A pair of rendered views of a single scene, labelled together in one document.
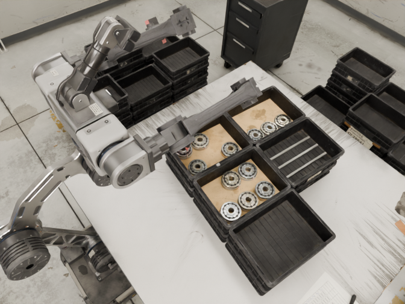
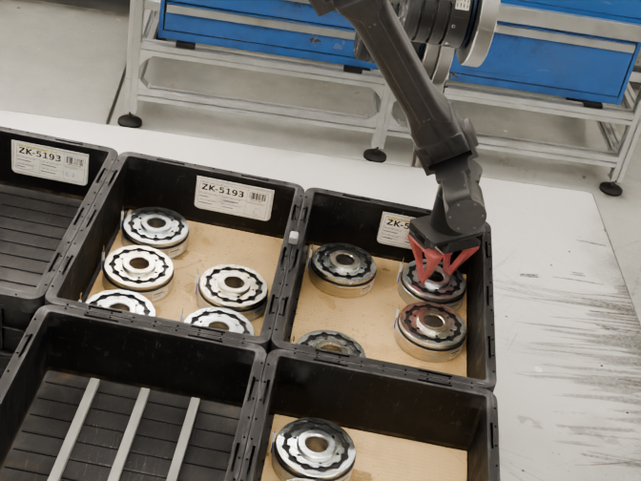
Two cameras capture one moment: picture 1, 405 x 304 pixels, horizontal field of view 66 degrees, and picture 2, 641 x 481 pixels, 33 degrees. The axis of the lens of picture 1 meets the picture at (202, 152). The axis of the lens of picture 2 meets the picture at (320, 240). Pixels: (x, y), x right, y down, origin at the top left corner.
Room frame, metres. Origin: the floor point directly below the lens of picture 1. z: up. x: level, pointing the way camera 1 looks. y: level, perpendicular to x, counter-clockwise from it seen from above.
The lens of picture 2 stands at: (1.69, -1.10, 1.85)
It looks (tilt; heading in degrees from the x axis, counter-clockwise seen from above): 35 degrees down; 127
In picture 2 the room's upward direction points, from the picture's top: 11 degrees clockwise
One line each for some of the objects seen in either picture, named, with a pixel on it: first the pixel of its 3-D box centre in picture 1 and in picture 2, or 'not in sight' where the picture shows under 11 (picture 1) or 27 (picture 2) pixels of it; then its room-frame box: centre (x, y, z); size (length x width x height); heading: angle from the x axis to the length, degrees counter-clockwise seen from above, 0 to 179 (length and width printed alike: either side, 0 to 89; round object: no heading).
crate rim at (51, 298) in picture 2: (241, 184); (186, 243); (0.77, -0.21, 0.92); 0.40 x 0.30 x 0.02; 127
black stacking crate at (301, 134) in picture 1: (297, 154); (111, 470); (1.01, -0.53, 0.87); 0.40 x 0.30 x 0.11; 127
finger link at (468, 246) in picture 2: not in sight; (445, 251); (1.00, 0.12, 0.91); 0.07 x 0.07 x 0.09; 75
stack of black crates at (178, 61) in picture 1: (181, 73); not in sight; (2.15, 0.24, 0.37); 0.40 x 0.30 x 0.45; 133
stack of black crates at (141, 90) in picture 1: (144, 98); not in sight; (1.88, 0.53, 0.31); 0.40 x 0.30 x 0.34; 133
